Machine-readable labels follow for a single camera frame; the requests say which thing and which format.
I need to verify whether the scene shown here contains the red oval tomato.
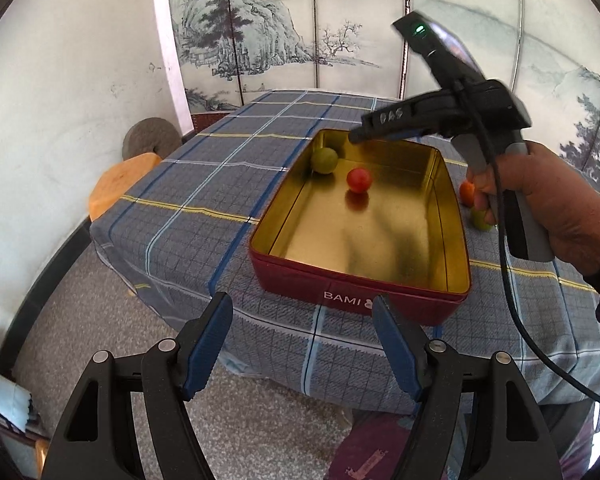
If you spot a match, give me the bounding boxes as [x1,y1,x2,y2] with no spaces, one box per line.
[458,180,475,208]

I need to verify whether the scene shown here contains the red tomato with calyx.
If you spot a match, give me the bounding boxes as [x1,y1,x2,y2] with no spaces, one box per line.
[347,167,373,194]

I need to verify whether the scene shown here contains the green tomato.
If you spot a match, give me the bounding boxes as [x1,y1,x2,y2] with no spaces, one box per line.
[469,207,493,232]
[311,148,339,174]

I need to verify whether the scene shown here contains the person right hand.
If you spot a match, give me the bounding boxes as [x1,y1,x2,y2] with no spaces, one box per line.
[496,141,600,278]

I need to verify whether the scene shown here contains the purple mat on floor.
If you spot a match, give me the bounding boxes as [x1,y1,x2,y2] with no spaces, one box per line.
[324,410,415,479]

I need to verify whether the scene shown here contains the painted folding screen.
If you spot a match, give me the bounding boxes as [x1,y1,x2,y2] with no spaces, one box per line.
[169,0,600,192]

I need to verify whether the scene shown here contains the white cloth on floor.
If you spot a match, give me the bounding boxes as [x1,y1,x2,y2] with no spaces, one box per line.
[0,375,31,432]

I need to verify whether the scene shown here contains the plaid grey tablecloth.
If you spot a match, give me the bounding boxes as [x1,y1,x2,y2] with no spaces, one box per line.
[91,90,600,414]

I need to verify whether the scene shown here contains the red gold tin box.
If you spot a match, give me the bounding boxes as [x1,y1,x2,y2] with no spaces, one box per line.
[249,129,471,326]

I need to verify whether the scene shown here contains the orange stool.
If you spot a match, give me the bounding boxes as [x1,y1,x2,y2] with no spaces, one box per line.
[88,153,162,221]

